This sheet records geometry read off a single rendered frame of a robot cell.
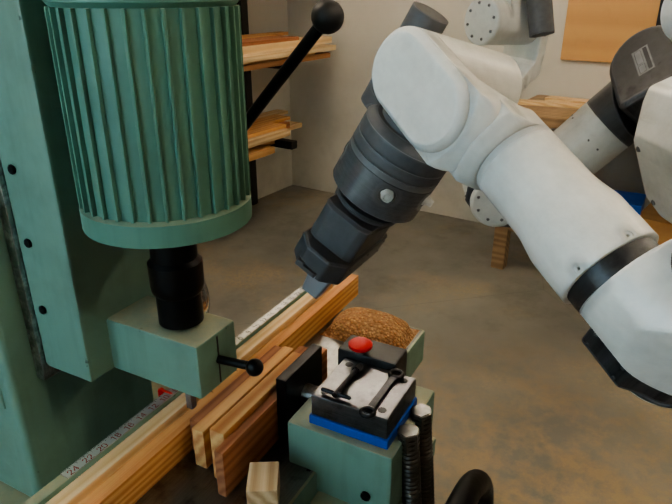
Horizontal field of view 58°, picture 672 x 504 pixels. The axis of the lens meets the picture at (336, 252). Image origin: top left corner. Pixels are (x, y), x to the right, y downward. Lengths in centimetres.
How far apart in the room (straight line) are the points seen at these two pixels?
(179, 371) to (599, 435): 186
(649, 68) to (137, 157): 67
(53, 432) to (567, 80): 333
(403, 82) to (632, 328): 23
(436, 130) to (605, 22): 328
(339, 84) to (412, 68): 393
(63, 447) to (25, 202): 36
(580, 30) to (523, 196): 332
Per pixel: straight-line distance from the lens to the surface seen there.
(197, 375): 71
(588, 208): 42
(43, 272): 76
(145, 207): 59
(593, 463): 227
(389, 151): 51
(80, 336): 76
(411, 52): 48
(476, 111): 44
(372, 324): 99
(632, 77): 95
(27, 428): 88
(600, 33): 372
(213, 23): 58
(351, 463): 73
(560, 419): 241
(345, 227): 55
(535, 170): 43
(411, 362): 101
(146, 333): 73
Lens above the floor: 143
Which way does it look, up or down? 24 degrees down
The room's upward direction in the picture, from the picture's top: straight up
